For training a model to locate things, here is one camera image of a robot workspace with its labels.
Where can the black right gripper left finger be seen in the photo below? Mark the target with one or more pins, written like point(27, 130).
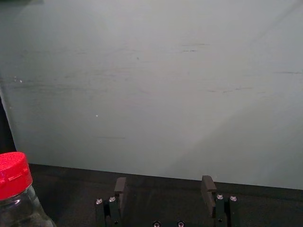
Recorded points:
point(112, 210)

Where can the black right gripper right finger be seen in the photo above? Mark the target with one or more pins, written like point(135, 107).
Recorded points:
point(221, 208)

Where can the clear bottle with red cap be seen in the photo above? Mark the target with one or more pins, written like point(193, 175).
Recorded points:
point(16, 194)

